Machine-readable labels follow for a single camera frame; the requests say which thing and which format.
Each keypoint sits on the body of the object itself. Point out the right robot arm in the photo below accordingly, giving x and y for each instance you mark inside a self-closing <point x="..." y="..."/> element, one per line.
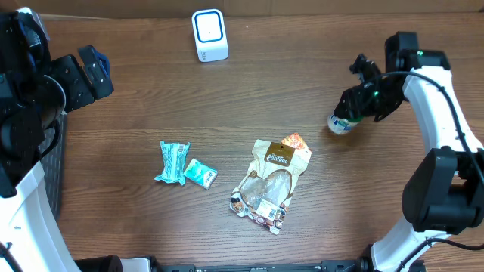
<point x="445" y="194"/>

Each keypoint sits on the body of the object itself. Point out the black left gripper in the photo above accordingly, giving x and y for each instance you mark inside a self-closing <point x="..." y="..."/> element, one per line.
<point x="88" y="91"/>

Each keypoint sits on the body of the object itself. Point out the brown snack pouch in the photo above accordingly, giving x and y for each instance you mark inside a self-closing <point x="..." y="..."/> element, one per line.
<point x="265" y="193"/>

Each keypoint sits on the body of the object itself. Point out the green capped bottle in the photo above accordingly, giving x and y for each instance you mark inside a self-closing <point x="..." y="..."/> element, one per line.
<point x="341" y="126"/>

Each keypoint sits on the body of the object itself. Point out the white barcode scanner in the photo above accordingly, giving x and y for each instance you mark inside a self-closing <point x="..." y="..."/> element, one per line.
<point x="210" y="35"/>

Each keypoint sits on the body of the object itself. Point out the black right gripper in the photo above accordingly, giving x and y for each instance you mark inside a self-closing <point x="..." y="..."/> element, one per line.
<point x="356" y="98"/>

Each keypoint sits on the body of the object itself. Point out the teal snack bar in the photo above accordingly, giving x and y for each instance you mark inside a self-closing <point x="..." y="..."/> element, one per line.
<point x="174" y="159"/>

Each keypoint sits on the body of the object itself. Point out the grey plastic basket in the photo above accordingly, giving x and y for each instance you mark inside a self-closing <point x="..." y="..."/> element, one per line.
<point x="53" y="165"/>

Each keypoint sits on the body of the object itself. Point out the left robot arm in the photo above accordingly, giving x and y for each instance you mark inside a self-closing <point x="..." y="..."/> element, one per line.
<point x="36" y="90"/>

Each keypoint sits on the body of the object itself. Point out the orange tissue pack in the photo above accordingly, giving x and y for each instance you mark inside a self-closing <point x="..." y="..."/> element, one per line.
<point x="295" y="141"/>

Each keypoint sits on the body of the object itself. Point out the teal tissue pack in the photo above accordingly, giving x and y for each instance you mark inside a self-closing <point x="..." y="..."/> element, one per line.
<point x="200" y="174"/>

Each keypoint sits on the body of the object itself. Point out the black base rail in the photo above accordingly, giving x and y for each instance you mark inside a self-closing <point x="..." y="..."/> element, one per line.
<point x="257" y="268"/>

